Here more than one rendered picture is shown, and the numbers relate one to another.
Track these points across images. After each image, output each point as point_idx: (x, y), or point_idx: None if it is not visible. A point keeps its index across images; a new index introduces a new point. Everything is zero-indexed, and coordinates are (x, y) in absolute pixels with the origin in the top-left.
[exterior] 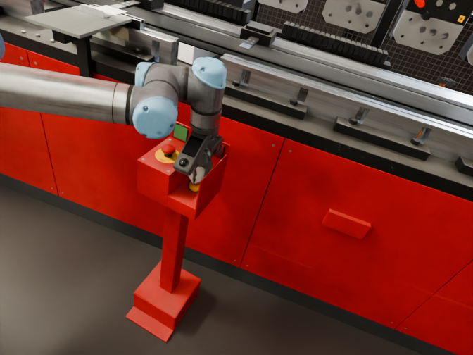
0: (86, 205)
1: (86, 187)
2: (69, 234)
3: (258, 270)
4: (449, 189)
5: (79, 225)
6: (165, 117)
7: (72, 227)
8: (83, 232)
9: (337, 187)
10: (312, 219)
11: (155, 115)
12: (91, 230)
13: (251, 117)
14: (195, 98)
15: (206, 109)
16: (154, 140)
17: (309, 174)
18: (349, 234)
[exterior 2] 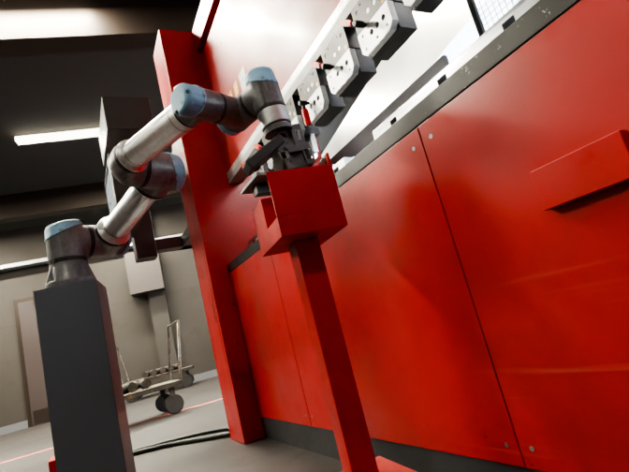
0: (329, 426)
1: (323, 390)
2: (307, 471)
3: (560, 455)
4: None
5: (325, 464)
6: (181, 87)
7: (315, 466)
8: (323, 469)
9: (514, 124)
10: (534, 219)
11: (177, 89)
12: (334, 467)
13: (383, 140)
14: (249, 102)
15: (258, 104)
16: (340, 257)
17: (469, 143)
18: (604, 186)
